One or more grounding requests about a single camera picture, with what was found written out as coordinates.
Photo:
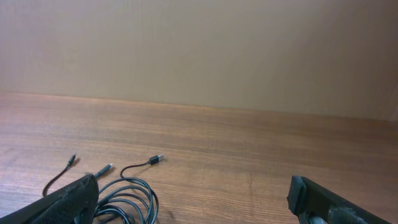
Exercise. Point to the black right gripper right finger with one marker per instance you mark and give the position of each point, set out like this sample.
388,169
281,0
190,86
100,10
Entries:
312,203

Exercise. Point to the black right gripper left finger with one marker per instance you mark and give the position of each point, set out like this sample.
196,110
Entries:
73,203

